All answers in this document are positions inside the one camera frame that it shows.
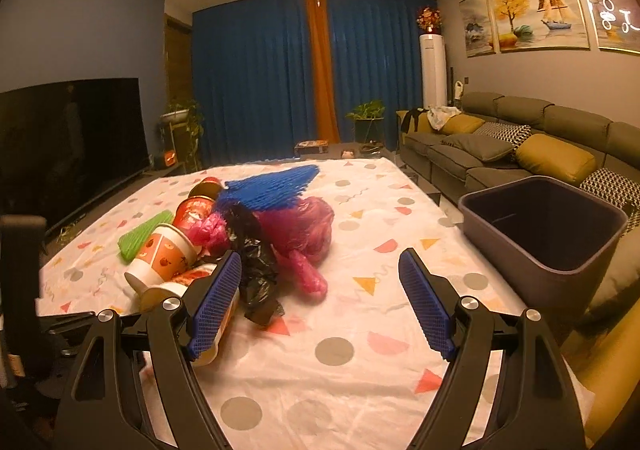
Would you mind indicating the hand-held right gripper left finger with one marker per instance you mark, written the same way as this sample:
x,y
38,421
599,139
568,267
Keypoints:
x,y
215,310

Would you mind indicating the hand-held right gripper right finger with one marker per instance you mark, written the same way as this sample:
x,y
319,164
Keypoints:
x,y
425,305

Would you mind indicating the red rimmed paper cup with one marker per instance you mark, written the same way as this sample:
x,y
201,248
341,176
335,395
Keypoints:
x,y
192,275

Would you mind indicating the large white paper bowl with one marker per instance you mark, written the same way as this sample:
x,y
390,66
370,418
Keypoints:
x,y
162,294

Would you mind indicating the black plastic bag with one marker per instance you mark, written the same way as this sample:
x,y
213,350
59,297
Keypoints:
x,y
255,270

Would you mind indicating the small pink plastic bag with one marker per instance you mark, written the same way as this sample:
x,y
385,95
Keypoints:
x,y
215,230

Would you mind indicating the green foam net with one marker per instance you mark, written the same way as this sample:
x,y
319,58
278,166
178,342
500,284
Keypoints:
x,y
142,237

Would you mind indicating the large pink plastic bag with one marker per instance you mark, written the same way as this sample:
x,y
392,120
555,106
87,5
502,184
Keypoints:
x,y
300,225

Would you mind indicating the grey trash bin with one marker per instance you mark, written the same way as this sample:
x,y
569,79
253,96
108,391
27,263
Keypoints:
x,y
550,295

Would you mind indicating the blue foam net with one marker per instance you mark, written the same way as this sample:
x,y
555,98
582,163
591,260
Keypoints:
x,y
270,190

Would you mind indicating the white orange paper cup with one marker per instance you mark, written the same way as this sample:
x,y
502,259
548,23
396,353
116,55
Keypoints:
x,y
160,255

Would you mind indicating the white patterned tablecloth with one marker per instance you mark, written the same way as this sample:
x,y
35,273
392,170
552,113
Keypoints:
x,y
350,330

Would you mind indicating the red snack wrapper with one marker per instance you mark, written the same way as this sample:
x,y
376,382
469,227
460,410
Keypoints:
x,y
192,217

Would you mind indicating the red cup with gold inside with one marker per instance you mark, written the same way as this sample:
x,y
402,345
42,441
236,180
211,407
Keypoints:
x,y
205,190

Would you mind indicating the orange glowing device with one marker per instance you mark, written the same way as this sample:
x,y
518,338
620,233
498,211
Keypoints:
x,y
168,158

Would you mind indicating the dark coiled object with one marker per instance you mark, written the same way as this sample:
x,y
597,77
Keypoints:
x,y
371,147

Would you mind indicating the grey pillow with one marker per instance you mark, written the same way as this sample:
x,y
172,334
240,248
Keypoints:
x,y
480,145

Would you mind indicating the small pink pig toy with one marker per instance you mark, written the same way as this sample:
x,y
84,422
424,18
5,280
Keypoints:
x,y
347,153

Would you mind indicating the dark low table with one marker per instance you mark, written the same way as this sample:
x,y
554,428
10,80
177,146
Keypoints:
x,y
332,155

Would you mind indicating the small yellow pillow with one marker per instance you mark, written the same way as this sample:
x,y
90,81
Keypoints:
x,y
462,124

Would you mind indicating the black cloth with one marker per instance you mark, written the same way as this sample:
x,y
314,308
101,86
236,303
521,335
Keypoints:
x,y
412,118

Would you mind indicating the flat printed box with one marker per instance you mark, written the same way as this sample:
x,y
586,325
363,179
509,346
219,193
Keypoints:
x,y
311,147

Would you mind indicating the white cloth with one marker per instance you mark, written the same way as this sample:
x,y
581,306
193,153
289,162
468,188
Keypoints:
x,y
442,115

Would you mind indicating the black white patterned pillow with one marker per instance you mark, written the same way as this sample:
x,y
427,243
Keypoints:
x,y
612,185
510,132

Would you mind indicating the large yellow pillow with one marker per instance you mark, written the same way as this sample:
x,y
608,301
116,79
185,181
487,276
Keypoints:
x,y
555,159

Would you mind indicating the yellow upholstered seat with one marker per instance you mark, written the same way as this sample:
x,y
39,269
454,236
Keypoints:
x,y
610,370

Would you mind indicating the black chair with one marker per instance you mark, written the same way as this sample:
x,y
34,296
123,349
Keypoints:
x,y
20,270

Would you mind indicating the trailing plant on stand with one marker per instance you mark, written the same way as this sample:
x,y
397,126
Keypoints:
x,y
180,112

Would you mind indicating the potted plant on stand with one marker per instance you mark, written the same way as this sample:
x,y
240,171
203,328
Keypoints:
x,y
367,109

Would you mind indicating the black television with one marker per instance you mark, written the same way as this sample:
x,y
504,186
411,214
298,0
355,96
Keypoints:
x,y
75,144

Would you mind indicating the white standing air conditioner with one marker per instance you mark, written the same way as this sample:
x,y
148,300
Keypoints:
x,y
432,74

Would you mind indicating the blue curtain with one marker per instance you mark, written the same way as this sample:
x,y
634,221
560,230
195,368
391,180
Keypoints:
x,y
380,69
250,79

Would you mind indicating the grey green sofa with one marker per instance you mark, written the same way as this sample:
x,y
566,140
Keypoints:
x,y
570,122

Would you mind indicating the orange curtain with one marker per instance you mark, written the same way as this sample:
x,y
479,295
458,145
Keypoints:
x,y
322,79

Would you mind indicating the brown wooden panel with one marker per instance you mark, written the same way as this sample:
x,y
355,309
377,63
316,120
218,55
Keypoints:
x,y
177,59

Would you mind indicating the small landscape painting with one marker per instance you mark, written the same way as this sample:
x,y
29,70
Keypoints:
x,y
477,27

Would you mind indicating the red gold flower decoration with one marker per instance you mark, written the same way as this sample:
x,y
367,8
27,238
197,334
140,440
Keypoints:
x,y
429,19

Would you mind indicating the tree and sailboat painting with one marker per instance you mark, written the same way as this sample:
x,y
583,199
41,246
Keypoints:
x,y
540,9

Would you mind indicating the pale painting with reflections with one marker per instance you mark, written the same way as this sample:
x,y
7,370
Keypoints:
x,y
615,4

